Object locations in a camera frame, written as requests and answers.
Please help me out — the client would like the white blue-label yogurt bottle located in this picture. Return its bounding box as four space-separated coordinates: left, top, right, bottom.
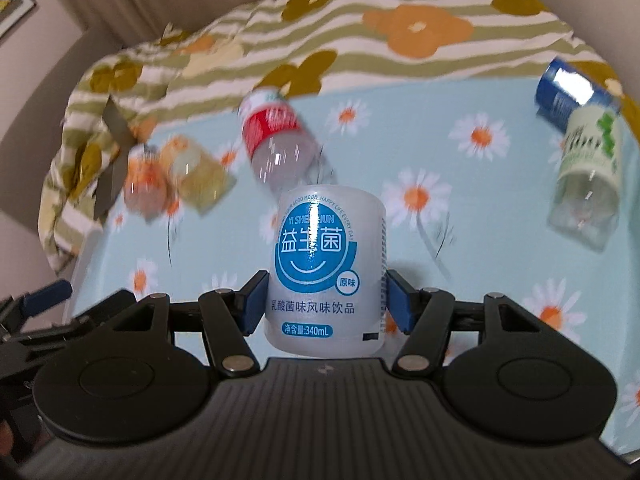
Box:
264 184 386 359

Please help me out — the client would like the yellow-label clear bottle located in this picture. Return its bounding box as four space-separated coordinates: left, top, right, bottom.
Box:
158 134 235 214

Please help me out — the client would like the daisy-print blue tablecloth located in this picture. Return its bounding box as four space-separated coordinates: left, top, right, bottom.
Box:
70 78 639 452

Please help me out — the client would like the orange-label small bottle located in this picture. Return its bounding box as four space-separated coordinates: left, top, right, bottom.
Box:
122 144 168 222

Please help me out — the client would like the red-label clear bottle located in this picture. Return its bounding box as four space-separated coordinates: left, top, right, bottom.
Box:
238 87 320 195

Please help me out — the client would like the green-label clear bottle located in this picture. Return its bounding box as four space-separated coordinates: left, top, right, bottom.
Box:
548 104 623 252

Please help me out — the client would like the striped floral quilt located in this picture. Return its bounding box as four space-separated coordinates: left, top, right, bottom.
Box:
38 0 639 271

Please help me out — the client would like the framed wall picture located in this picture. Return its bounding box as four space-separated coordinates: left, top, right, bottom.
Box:
0 0 37 39

